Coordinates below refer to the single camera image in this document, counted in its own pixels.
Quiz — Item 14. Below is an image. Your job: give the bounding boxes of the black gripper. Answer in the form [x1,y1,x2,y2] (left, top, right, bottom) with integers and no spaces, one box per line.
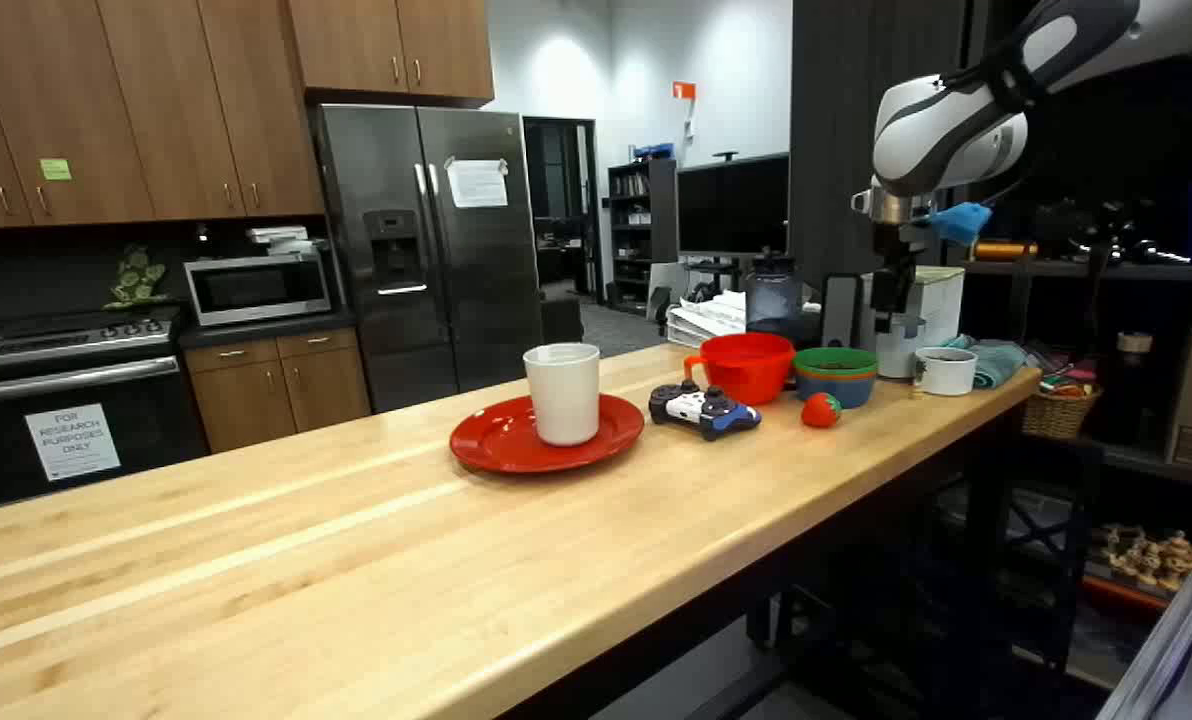
[868,221,926,337]

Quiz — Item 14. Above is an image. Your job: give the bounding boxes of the pale grey mug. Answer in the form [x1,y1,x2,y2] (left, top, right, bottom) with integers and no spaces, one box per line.
[873,324,926,383]

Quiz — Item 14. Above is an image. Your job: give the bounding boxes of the white cardboard box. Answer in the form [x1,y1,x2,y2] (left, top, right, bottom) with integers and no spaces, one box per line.
[912,260,970,354]

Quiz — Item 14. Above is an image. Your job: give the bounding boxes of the black speaker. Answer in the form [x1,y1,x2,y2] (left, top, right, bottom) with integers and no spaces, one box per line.
[821,271,868,352]

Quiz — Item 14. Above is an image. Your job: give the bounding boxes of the small white bowl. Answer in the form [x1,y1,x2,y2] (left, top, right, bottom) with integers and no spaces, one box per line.
[912,349,986,400]

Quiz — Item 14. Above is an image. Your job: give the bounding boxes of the green and blue bowl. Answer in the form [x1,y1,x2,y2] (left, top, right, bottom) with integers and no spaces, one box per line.
[793,342,884,413]

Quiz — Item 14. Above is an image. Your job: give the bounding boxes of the dark translucent pitcher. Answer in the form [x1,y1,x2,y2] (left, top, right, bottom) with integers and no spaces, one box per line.
[747,255,821,339]

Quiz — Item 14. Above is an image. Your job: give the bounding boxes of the teal cloth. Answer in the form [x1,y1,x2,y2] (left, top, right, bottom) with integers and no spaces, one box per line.
[950,337,1039,392]

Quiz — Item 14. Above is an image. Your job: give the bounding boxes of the orange cylindrical object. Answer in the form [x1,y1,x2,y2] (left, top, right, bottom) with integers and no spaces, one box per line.
[973,236,1039,262]

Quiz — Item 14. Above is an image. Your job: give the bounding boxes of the red and green ball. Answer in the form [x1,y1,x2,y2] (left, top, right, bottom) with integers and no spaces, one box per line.
[798,389,846,432]

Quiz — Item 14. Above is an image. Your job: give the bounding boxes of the white stacked sheets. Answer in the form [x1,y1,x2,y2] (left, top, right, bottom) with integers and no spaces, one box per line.
[666,290,757,352]

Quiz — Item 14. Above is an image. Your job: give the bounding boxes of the black monitor screen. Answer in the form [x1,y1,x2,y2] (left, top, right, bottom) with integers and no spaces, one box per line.
[677,151,793,260]

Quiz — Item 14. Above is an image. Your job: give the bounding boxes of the wicker basket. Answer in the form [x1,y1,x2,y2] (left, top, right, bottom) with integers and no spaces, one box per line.
[1021,381,1106,445]

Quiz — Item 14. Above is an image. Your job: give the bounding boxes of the blue and black snack bag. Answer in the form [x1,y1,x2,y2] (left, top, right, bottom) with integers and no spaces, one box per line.
[644,381,763,445]

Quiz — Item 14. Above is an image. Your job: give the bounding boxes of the dark storage shelf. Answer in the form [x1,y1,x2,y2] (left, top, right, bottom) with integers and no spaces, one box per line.
[954,36,1192,671]

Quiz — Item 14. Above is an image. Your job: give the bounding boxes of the dark bookshelf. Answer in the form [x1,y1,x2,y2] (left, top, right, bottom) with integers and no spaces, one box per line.
[603,157,684,314]

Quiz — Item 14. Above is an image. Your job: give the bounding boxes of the tall white cup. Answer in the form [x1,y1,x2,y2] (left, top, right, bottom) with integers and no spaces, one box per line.
[520,339,603,447]

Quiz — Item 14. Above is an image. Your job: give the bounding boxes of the pile of wooden pieces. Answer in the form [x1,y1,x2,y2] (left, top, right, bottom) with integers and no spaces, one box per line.
[1085,521,1192,598]

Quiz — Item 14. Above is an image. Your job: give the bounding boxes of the red plate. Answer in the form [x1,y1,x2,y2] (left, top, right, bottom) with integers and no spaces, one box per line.
[449,392,648,481]

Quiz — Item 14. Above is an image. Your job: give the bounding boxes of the white paper on refrigerator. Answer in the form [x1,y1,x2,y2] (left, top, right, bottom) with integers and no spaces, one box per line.
[446,157,513,212]

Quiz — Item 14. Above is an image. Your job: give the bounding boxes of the stainless steel refrigerator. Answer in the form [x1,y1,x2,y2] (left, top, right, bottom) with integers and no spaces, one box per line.
[313,101,548,416]

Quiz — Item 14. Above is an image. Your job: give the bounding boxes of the brown wooden base cabinet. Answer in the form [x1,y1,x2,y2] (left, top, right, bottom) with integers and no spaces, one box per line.
[180,324,373,456]

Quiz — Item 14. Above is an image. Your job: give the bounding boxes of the silver microwave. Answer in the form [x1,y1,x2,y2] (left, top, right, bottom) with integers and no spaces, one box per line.
[180,249,340,331]

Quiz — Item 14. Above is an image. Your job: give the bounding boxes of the small green plant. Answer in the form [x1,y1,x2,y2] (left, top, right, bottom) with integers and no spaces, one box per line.
[106,243,174,313]

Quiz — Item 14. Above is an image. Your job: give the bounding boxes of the black oven range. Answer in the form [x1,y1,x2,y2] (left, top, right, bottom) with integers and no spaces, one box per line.
[0,307,207,516]

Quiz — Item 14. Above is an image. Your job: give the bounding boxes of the white paper sign on oven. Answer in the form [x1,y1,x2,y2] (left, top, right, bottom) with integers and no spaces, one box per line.
[25,400,126,484]

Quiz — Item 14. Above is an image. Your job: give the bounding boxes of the red bowl with handle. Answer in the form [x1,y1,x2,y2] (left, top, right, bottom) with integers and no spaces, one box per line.
[680,331,802,408]

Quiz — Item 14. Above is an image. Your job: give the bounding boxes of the black table frame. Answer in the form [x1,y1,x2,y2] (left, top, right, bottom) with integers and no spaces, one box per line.
[502,396,1072,720]

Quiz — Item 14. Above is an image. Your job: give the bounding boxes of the brown wooden wall cabinets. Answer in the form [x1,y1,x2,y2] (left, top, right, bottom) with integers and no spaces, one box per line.
[0,0,496,233]

